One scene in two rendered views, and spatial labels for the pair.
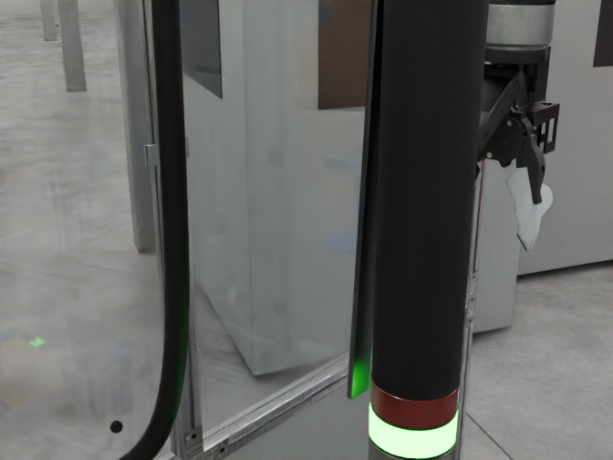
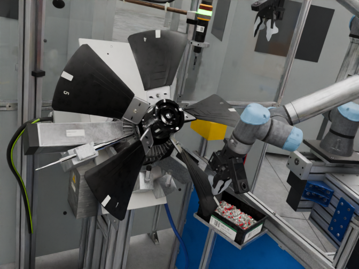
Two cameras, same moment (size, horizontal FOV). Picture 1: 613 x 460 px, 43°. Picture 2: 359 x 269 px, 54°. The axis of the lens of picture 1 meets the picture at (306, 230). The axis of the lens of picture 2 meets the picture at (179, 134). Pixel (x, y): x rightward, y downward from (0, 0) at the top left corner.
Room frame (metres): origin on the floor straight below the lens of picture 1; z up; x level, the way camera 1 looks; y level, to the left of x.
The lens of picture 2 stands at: (-0.92, -0.30, 1.60)
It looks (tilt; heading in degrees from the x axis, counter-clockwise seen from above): 22 degrees down; 13
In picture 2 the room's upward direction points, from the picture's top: 11 degrees clockwise
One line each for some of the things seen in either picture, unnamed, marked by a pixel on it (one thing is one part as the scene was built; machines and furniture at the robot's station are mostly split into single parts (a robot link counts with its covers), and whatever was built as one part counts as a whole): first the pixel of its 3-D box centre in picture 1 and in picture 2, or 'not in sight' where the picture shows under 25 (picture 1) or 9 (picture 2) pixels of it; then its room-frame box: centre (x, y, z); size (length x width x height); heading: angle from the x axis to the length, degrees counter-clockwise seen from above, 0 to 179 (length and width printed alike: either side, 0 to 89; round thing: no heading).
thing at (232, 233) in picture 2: not in sight; (231, 216); (0.28, -0.29, 0.85); 0.22 x 0.17 x 0.07; 63
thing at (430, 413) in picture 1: (414, 390); not in sight; (0.26, -0.04, 1.62); 0.03 x 0.03 x 0.01
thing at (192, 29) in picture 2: not in sight; (198, 29); (0.26, -0.03, 1.50); 0.09 x 0.07 x 0.10; 82
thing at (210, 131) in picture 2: not in sight; (208, 126); (0.72, -0.07, 1.02); 0.16 x 0.10 x 0.11; 47
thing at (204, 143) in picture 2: not in sight; (203, 144); (0.72, -0.07, 0.92); 0.03 x 0.03 x 0.12; 47
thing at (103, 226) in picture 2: not in sight; (107, 230); (0.30, 0.21, 0.56); 0.19 x 0.04 x 0.04; 47
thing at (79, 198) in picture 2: not in sight; (83, 187); (0.32, 0.36, 0.73); 0.15 x 0.09 x 0.22; 47
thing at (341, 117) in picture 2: not in sight; (346, 117); (0.84, -0.68, 1.20); 0.13 x 0.12 x 0.14; 19
